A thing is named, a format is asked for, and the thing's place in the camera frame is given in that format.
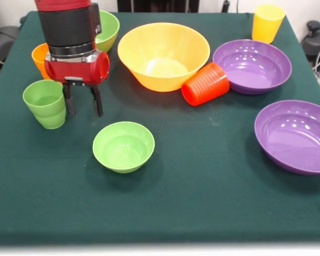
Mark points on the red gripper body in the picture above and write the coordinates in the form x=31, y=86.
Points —
x=77, y=70

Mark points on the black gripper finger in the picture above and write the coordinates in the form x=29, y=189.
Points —
x=97, y=102
x=69, y=100

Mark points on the small green bowl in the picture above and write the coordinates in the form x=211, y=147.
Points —
x=122, y=152

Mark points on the large orange bowl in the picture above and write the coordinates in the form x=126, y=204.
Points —
x=149, y=48

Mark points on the red cup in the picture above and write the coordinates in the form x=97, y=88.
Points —
x=205, y=86

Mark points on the purple bowl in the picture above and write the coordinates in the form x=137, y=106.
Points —
x=252, y=72
x=296, y=141

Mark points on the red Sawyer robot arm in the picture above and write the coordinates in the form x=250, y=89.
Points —
x=69, y=29

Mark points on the green cup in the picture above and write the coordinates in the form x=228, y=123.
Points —
x=46, y=109

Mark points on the orange cup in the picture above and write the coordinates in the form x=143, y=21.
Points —
x=40, y=61

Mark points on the large green bowl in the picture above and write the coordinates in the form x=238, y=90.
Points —
x=109, y=29

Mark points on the grey black machine base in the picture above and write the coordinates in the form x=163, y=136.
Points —
x=2, y=40
x=318, y=42

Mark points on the dark green tablecloth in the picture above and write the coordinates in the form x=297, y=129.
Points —
x=160, y=208

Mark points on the yellow cup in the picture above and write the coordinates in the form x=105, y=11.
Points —
x=266, y=26

